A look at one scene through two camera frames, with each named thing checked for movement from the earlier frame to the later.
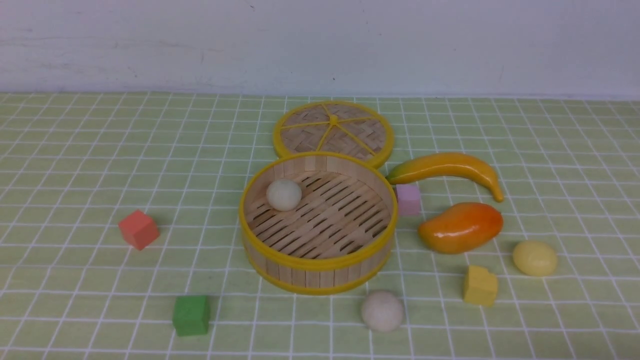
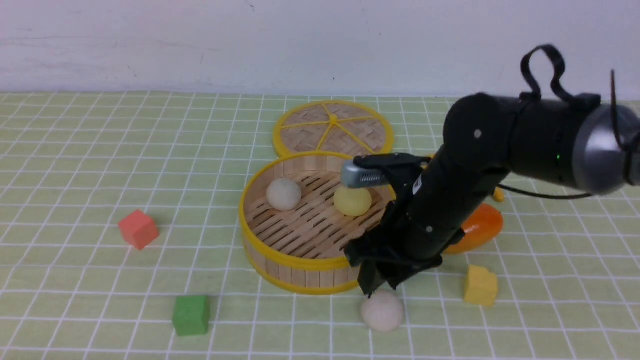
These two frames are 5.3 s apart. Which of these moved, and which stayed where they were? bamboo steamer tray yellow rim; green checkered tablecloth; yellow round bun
Moved: yellow round bun
Stayed: bamboo steamer tray yellow rim; green checkered tablecloth
